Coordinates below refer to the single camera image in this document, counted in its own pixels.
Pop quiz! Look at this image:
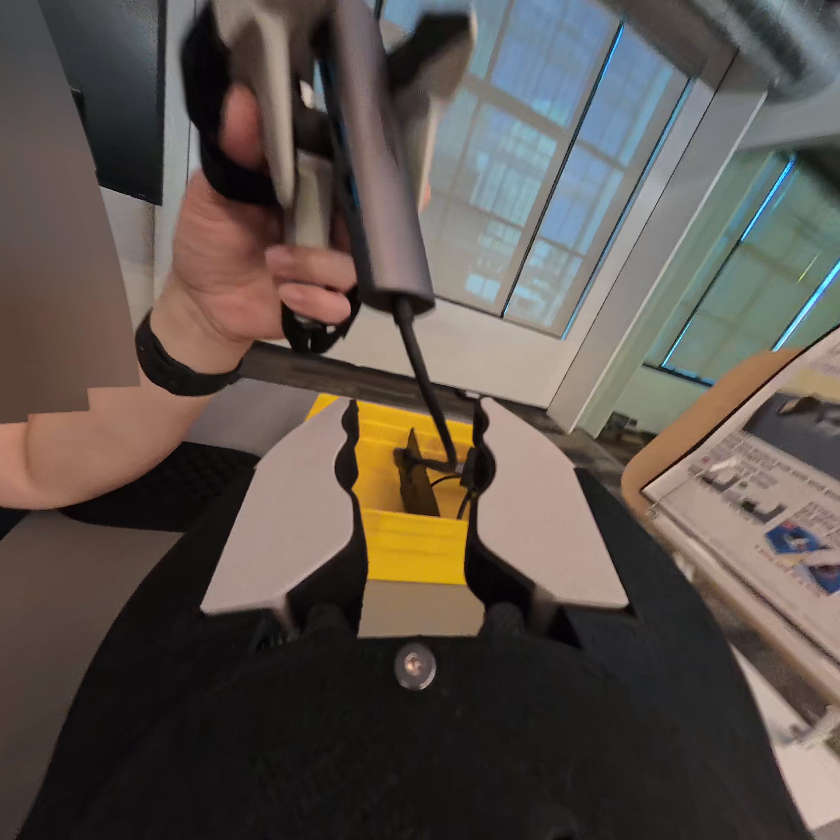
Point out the silver ventilation duct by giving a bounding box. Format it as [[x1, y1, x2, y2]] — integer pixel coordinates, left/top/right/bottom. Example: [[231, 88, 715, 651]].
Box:
[[689, 0, 840, 106]]

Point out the black quilted cushion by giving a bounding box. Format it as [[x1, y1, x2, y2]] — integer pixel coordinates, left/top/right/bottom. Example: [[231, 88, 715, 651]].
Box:
[[59, 440, 263, 532]]

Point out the black monitor screen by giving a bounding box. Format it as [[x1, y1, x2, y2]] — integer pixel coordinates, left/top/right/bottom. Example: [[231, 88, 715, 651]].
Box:
[[37, 0, 168, 207]]

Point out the person's left forearm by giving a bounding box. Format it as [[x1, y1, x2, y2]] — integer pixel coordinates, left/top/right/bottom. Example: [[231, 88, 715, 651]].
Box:
[[0, 355, 191, 510]]

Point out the yellow plastic bin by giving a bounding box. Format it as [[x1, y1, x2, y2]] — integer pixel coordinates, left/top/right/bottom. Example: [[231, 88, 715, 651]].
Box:
[[308, 392, 497, 586]]

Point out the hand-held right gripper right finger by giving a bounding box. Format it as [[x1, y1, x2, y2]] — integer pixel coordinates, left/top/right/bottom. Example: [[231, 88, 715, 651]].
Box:
[[464, 395, 631, 636]]

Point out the black wristband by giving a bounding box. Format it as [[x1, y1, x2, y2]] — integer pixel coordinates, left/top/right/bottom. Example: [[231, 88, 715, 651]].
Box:
[[134, 309, 246, 399]]

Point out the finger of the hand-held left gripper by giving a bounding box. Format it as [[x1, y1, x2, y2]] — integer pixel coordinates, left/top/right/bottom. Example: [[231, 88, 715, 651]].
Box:
[[381, 7, 476, 178]]

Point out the grey metal USB hub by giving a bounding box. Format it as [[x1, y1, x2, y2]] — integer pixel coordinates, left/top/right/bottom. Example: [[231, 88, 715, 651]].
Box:
[[319, 0, 437, 319]]

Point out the USB cable with tethered adapter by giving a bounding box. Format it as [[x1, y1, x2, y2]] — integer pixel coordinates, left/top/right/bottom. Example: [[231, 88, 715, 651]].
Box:
[[394, 300, 489, 523]]

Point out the person's left hand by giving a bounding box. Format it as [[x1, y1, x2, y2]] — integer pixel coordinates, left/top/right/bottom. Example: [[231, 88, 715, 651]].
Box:
[[149, 86, 361, 382]]

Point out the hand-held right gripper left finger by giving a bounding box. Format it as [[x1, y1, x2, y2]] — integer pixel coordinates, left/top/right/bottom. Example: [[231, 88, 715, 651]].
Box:
[[200, 398, 368, 634]]

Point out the instruction poster board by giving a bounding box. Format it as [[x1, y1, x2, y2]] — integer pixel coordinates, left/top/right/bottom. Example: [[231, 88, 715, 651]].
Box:
[[621, 326, 840, 716]]

